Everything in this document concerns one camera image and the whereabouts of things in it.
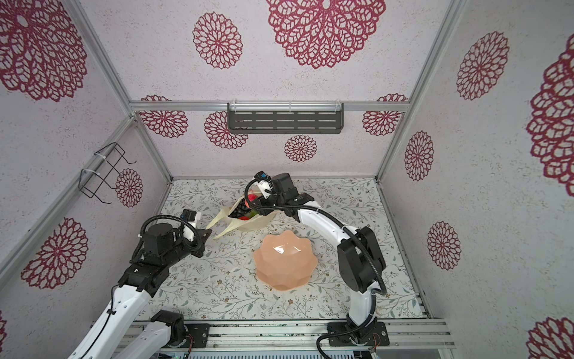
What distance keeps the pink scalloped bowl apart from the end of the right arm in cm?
22

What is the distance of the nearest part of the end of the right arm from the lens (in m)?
0.65

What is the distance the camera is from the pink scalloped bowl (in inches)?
33.5
